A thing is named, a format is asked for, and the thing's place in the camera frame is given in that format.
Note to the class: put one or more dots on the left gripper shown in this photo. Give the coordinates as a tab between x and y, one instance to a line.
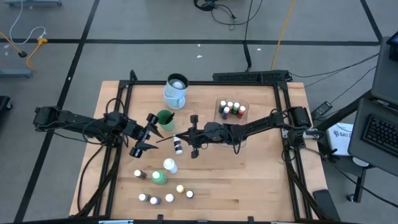
136	133

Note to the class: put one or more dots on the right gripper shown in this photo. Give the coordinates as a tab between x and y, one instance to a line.
208	135

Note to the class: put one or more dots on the black paintbrush silver ferrule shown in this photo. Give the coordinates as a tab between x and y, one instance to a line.
164	139

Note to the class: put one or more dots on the thin short black paintbrush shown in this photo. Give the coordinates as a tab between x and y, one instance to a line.
168	122

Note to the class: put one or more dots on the black paintbrush gold ferrule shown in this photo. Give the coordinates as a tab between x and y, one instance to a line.
170	118

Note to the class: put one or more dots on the purple paint bottle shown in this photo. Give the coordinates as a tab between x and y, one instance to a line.
154	200
226	109

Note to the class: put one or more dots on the dark green paint bottle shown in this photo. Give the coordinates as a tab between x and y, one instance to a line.
222	103

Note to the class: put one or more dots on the yellow paint bottle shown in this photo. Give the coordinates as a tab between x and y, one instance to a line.
180	188

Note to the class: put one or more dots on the orange paint bottle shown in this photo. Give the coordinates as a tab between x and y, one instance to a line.
229	104

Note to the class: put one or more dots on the black paint bottle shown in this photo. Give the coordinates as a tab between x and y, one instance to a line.
189	194

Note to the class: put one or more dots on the small green paint bottle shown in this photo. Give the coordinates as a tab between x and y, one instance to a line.
236	105

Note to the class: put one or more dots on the red paint bottle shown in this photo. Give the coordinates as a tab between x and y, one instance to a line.
242	109

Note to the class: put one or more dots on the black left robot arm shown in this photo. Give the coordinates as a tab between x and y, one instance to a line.
74	119

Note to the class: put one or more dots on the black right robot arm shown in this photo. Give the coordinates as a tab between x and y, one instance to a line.
258	124

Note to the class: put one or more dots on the large white paint bottle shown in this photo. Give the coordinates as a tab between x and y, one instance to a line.
169	163

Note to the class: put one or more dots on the large green paint bottle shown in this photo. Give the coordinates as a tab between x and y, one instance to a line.
158	176

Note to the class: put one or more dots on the grey-brown paint bottle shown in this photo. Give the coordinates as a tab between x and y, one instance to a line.
143	197

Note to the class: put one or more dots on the green plastic cup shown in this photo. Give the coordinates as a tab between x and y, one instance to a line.
161	126

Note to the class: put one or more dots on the white mug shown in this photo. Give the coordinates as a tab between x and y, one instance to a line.
174	96

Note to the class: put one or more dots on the clear plastic bin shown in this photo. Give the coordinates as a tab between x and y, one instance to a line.
244	143

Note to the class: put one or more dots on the black power strip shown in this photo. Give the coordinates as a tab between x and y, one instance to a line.
248	76

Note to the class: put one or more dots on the black power adapter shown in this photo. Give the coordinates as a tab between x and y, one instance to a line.
321	108

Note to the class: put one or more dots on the grey table foot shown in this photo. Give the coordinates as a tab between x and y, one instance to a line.
34	3
15	73

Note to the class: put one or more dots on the black caster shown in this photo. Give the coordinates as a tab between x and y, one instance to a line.
4	103

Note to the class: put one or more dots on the white printed box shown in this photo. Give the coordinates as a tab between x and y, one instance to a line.
340	140

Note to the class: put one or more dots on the black floor disc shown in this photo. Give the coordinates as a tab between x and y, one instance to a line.
22	54

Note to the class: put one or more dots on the black flat tablet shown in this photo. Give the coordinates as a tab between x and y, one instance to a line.
326	205

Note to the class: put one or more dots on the black desk stand leg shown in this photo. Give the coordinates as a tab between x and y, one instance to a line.
357	186

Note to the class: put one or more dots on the grey desk surface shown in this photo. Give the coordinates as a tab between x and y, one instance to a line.
385	77

